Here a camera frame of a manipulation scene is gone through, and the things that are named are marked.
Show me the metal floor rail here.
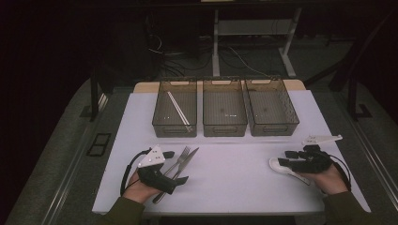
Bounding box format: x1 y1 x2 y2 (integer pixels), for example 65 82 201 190
40 93 109 225
340 102 398 203

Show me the white ceramic spoon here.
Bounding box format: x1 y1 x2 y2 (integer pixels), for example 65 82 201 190
268 157 313 187

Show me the person's right hand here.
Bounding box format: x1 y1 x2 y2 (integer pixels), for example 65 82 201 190
304 163 349 196

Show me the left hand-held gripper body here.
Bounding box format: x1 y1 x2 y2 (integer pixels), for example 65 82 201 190
136 144 178 196

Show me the black floor socket frame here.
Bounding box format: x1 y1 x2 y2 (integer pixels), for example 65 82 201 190
85 132 113 158

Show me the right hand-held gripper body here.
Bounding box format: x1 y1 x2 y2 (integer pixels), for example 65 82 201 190
296 134 344 174

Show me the white table mat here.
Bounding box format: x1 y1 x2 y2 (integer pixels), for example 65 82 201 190
92 89 372 217

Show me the right hand-held gripper black cable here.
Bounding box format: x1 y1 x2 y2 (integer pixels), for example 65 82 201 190
329 154 352 192

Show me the hand-held gripper black cable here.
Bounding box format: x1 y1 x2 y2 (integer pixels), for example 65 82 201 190
119 147 152 198
329 154 352 192

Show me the metal fork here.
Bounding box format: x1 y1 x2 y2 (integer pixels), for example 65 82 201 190
162 145 191 177

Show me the white chopstick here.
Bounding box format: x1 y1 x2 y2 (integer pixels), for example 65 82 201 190
167 90 193 131
166 91 192 132

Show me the metal table knife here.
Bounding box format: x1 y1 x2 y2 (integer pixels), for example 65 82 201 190
152 146 200 204

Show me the white metal desk frame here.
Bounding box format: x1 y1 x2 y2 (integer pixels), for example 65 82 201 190
211 7 303 79

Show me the bundle of black floor cables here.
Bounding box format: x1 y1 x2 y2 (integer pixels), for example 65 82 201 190
144 15 214 78

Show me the person's left hand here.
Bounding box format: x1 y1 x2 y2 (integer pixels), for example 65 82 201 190
121 171 161 205

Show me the black metal stand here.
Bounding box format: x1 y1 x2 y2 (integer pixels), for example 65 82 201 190
346 76 374 122
88 67 109 123

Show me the smoky clear plastic bin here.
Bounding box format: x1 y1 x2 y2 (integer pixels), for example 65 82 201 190
151 78 198 139
202 78 249 138
243 77 300 137

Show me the white floor cable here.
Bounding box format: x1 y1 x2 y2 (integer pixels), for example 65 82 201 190
229 46 270 78

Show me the left hand-held gripper black cable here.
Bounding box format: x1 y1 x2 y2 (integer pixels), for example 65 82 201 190
119 147 152 198

